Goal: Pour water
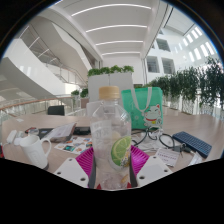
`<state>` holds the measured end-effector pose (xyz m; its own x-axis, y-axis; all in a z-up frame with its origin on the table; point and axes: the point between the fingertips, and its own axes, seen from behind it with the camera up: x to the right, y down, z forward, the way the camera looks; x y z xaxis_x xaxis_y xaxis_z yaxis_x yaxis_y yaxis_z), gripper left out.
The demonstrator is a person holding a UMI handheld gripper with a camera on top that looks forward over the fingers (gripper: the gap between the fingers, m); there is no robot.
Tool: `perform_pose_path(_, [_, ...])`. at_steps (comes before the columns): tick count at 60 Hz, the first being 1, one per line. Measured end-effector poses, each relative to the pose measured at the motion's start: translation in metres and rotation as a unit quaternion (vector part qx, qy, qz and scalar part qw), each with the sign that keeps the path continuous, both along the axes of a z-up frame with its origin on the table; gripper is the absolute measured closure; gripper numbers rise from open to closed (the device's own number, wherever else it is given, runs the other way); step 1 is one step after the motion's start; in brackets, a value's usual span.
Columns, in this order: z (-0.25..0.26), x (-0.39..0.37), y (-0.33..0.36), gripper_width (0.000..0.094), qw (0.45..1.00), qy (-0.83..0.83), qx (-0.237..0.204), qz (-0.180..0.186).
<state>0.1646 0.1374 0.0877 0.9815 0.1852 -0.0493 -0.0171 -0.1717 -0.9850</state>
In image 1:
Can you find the small planter with plants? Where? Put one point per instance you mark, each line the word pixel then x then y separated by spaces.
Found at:
pixel 80 93

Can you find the white computer mouse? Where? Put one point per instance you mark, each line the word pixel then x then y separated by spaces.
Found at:
pixel 18 141

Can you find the white printed card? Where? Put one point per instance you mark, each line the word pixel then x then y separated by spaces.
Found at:
pixel 167 156

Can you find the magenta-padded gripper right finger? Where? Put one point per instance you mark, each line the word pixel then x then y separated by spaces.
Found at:
pixel 153 170

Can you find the clear lime-label drink bottle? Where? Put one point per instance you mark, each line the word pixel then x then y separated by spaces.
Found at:
pixel 108 140

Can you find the green plants atop cabinet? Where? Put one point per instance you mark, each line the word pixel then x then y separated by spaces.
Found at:
pixel 110 70

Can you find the white ceramic mug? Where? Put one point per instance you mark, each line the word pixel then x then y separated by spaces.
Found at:
pixel 33 151

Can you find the white power strip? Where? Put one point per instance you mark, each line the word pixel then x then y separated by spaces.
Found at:
pixel 11 136

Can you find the row of potted trees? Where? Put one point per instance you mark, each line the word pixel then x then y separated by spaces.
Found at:
pixel 200 83

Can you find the black wallet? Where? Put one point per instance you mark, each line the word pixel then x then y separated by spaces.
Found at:
pixel 82 130

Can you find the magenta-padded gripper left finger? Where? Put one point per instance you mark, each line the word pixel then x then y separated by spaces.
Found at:
pixel 70 170

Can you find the black office chair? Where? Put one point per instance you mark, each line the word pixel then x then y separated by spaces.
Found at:
pixel 56 110

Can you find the white tall cabinet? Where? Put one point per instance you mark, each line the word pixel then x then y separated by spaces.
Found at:
pixel 110 83

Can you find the green cat-print tote bag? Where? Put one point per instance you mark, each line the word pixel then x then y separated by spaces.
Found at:
pixel 141 110

